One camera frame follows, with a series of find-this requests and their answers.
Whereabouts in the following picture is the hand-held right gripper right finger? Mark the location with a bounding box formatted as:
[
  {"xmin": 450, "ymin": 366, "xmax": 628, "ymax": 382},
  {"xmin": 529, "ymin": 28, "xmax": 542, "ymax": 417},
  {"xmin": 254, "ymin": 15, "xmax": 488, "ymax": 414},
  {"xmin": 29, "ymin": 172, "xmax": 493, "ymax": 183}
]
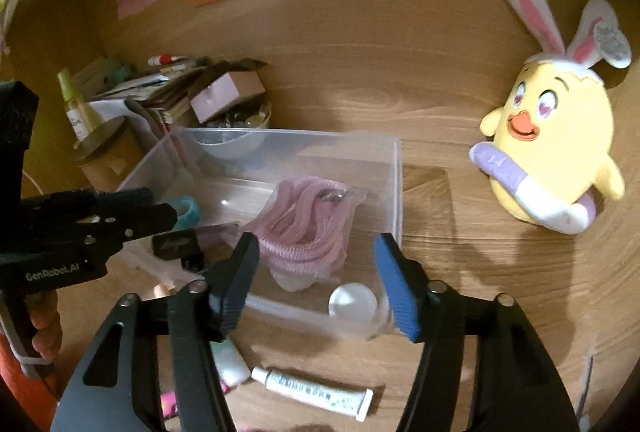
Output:
[{"xmin": 374, "ymin": 232, "xmax": 581, "ymax": 432}]

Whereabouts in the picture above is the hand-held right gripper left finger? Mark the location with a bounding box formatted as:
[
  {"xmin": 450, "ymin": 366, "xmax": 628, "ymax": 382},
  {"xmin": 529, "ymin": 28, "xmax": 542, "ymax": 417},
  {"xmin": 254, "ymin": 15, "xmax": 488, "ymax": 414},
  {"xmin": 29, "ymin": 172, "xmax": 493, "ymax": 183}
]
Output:
[{"xmin": 50, "ymin": 232, "xmax": 261, "ymax": 432}]

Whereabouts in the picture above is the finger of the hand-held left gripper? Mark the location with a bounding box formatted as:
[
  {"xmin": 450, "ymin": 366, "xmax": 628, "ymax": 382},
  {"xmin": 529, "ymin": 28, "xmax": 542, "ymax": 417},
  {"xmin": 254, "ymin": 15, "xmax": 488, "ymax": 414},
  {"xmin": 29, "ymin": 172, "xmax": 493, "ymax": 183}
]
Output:
[
  {"xmin": 22, "ymin": 187, "xmax": 155, "ymax": 215},
  {"xmin": 75, "ymin": 203, "xmax": 179, "ymax": 247}
]

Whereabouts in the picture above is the teal tape roll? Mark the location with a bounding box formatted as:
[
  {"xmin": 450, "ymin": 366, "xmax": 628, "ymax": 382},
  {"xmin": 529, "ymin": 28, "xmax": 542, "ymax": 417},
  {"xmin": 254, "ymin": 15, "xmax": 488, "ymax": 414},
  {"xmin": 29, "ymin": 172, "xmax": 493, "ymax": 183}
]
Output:
[{"xmin": 170, "ymin": 195, "xmax": 202, "ymax": 230}]

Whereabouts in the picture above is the white and mint tube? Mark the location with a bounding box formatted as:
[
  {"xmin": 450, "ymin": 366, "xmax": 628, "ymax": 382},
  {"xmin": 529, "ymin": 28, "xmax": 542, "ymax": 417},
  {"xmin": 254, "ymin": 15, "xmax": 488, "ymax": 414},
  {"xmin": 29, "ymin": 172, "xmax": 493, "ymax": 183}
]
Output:
[{"xmin": 210, "ymin": 337, "xmax": 251, "ymax": 388}]

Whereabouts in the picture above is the white ointment tube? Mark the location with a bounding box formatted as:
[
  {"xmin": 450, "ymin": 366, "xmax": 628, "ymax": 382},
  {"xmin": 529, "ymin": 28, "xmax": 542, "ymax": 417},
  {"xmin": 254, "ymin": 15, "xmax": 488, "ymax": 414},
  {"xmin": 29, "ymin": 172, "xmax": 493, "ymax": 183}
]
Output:
[{"xmin": 250, "ymin": 366, "xmax": 375, "ymax": 423}]

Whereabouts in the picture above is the clear plastic box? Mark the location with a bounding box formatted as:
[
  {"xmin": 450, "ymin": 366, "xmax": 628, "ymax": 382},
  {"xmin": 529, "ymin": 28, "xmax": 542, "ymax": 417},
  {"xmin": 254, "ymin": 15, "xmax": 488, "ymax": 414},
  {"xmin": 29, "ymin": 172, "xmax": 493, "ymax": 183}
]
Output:
[{"xmin": 116, "ymin": 127, "xmax": 405, "ymax": 343}]

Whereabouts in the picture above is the person's left forearm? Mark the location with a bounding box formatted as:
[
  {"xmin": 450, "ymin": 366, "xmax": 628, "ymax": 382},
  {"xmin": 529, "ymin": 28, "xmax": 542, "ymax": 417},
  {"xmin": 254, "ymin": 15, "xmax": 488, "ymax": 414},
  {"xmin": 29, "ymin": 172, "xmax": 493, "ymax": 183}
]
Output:
[{"xmin": 0, "ymin": 337, "xmax": 57, "ymax": 415}]

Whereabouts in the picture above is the person's left hand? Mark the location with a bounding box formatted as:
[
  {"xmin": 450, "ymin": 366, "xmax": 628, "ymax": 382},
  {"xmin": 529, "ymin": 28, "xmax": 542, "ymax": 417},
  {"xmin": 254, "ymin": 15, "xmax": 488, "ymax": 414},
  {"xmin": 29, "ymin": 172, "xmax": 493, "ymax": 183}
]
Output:
[{"xmin": 29, "ymin": 289, "xmax": 64, "ymax": 361}]

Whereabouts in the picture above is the brown jar with lid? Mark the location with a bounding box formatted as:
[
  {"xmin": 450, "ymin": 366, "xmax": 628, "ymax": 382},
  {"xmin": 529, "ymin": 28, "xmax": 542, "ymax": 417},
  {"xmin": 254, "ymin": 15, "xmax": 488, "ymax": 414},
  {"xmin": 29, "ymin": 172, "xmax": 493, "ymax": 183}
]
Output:
[{"xmin": 72, "ymin": 116, "xmax": 146, "ymax": 193}]

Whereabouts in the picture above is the small white bottle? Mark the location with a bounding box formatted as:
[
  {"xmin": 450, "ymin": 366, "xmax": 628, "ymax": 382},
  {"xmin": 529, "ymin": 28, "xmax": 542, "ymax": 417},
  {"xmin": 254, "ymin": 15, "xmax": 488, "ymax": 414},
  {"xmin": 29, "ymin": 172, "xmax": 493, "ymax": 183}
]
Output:
[{"xmin": 328, "ymin": 282, "xmax": 378, "ymax": 320}]

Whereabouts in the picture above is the green spray bottle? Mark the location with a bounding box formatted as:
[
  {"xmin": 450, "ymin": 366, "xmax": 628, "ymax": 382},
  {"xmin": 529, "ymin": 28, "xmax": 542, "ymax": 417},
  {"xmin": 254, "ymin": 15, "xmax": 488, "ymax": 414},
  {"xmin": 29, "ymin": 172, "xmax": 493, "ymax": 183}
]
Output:
[{"xmin": 56, "ymin": 68, "xmax": 103, "ymax": 148}]

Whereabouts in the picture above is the clear plastic bowl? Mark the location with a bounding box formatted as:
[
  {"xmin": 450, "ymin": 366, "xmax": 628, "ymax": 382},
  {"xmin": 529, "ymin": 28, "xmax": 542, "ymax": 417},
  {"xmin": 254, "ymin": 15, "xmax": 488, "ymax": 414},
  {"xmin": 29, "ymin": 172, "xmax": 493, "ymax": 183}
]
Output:
[{"xmin": 192, "ymin": 129, "xmax": 268, "ymax": 160}]

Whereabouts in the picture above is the stack of books and papers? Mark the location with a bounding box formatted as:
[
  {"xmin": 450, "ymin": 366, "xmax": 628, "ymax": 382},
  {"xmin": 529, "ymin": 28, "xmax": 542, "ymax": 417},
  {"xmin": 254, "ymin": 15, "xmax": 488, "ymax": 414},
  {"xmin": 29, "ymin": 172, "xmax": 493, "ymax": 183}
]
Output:
[{"xmin": 72, "ymin": 55, "xmax": 211, "ymax": 125}]

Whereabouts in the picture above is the small pink patterned item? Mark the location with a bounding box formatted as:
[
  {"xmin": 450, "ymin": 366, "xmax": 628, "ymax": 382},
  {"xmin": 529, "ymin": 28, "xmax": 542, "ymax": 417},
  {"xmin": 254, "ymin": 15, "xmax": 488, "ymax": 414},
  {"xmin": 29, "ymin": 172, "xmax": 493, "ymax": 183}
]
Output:
[{"xmin": 160, "ymin": 391, "xmax": 182, "ymax": 419}]

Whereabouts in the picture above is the bowl of small trinkets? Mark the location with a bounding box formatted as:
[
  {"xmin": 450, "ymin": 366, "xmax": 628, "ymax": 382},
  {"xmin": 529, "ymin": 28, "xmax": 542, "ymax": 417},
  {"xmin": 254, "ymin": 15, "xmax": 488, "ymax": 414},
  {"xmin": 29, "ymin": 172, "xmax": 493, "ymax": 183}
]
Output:
[{"xmin": 215, "ymin": 98, "xmax": 273, "ymax": 130}]

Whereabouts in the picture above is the small pink box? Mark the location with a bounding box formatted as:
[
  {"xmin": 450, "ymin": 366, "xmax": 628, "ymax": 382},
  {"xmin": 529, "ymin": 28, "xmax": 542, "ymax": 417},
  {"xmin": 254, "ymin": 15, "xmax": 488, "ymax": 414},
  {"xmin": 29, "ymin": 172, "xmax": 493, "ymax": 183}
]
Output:
[{"xmin": 190, "ymin": 71, "xmax": 266, "ymax": 123}]

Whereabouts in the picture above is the red and white pen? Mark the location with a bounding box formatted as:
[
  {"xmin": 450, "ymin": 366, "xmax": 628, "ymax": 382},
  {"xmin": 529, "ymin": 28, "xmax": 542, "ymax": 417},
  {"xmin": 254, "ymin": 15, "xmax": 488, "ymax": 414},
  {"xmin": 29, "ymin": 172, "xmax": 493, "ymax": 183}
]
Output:
[{"xmin": 148, "ymin": 54, "xmax": 191, "ymax": 67}]

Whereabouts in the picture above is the yellow chick plush toy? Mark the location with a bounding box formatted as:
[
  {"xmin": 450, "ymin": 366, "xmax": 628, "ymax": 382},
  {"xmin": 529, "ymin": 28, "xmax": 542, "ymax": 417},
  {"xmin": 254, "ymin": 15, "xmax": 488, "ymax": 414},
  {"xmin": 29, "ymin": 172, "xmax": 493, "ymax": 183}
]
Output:
[{"xmin": 469, "ymin": 0, "xmax": 632, "ymax": 235}]

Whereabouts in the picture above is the pink braided rope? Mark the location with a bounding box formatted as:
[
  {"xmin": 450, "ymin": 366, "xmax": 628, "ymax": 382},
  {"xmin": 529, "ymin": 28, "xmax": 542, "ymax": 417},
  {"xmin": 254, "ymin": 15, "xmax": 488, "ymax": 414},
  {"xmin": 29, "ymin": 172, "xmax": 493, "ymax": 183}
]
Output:
[{"xmin": 245, "ymin": 176, "xmax": 361, "ymax": 285}]

